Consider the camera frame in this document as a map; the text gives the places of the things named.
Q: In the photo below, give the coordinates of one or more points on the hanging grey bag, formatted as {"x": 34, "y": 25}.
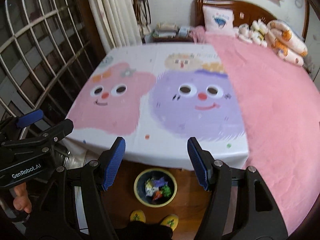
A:
{"x": 143, "y": 13}

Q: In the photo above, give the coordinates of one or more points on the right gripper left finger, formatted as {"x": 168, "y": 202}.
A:
{"x": 109, "y": 163}

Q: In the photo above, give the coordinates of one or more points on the dark trash bin yellow rim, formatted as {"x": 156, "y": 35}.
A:
{"x": 155, "y": 187}

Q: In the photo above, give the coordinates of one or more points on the left yellow slipper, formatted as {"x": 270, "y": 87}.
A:
{"x": 138, "y": 216}

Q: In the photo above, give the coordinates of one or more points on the wooden nightstand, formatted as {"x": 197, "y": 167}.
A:
{"x": 172, "y": 39}

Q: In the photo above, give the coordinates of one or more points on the metal window grille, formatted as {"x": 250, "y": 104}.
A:
{"x": 47, "y": 56}

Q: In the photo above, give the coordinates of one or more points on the white plush toy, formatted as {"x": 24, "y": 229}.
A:
{"x": 253, "y": 34}

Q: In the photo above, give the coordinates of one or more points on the light blue tissue box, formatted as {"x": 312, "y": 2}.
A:
{"x": 184, "y": 31}

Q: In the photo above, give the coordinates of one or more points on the cream curtain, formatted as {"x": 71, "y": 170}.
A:
{"x": 116, "y": 23}

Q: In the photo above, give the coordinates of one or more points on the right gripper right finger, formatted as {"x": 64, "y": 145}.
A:
{"x": 212, "y": 174}

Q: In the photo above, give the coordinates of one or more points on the pink bed blanket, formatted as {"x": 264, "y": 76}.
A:
{"x": 280, "y": 109}

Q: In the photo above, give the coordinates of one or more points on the person left hand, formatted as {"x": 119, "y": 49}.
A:
{"x": 21, "y": 201}

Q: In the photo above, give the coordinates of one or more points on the stack of books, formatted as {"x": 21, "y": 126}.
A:
{"x": 165, "y": 30}

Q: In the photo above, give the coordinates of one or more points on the rolled bear print quilt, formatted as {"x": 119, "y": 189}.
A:
{"x": 285, "y": 43}

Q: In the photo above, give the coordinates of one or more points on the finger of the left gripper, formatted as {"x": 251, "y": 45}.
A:
{"x": 30, "y": 118}
{"x": 50, "y": 136}

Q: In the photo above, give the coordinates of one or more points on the pink cartoon pillow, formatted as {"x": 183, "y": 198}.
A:
{"x": 218, "y": 21}

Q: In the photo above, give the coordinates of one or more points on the wooden headboard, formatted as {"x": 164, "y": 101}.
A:
{"x": 244, "y": 12}

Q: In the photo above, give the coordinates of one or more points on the cartoon printed tablecloth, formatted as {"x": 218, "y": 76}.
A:
{"x": 156, "y": 97}

